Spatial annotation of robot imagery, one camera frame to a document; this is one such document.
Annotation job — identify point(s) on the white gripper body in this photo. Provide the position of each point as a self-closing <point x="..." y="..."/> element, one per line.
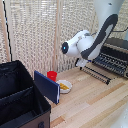
<point x="81" y="63"/>

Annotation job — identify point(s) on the white round bowl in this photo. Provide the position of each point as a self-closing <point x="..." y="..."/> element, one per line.
<point x="68" y="90"/>

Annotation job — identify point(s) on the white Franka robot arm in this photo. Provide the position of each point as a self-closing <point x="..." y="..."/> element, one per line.
<point x="86" y="43"/>

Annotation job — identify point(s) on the black toaster oven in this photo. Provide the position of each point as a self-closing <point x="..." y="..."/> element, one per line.
<point x="116" y="45"/>

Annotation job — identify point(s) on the yellow food piece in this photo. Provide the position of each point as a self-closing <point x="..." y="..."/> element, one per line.
<point x="67" y="87"/>
<point x="64" y="85"/>

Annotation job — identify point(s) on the red plastic cup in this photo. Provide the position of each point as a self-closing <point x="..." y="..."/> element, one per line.
<point x="52" y="76"/>

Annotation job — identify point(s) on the dark blue book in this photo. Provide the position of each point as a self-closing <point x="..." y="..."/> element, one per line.
<point x="46" y="86"/>

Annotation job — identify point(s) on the beige woven screen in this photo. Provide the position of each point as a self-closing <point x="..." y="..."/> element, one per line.
<point x="30" y="33"/>

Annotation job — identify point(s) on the black fabric storage box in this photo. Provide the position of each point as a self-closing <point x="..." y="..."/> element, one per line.
<point x="20" y="100"/>

